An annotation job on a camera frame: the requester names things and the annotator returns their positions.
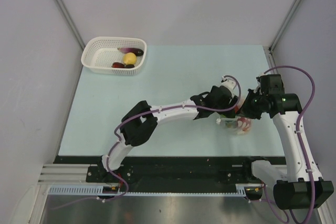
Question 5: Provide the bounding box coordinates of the clear polka dot zip bag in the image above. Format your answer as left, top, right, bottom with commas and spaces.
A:
216, 115, 251, 135

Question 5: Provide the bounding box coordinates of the purple fake eggplant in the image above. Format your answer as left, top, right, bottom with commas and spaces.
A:
117, 47, 144, 57

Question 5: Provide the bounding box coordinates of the yellow fake lemon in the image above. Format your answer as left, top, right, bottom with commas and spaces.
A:
123, 52, 137, 65

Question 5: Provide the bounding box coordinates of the dark red fake plum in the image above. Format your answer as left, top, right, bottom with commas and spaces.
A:
111, 62, 125, 68

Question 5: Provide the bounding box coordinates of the red fake apple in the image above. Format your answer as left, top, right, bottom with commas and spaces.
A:
237, 118, 252, 132

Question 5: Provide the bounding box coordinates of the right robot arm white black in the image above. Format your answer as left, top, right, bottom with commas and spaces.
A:
238, 74, 334, 210

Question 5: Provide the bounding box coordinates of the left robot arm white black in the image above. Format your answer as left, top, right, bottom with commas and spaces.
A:
97, 86, 241, 182

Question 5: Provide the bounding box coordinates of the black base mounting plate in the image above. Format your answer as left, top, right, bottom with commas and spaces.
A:
54, 155, 289, 194

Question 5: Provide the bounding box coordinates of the white perforated plastic basket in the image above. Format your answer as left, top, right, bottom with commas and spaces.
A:
81, 36, 147, 76

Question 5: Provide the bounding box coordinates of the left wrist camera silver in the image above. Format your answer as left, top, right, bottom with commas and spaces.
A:
221, 76, 237, 91

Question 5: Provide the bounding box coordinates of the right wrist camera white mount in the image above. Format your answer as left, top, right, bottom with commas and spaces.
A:
256, 73, 266, 89

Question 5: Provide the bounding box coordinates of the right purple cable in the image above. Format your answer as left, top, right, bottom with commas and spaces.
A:
262, 65, 316, 223

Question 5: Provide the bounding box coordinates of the purple cable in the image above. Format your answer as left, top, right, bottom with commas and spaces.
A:
107, 74, 242, 204
262, 65, 316, 223

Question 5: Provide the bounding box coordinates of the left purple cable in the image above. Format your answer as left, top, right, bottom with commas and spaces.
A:
107, 74, 242, 204

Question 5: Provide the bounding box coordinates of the white slotted cable duct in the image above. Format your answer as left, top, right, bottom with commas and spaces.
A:
48, 185, 124, 196

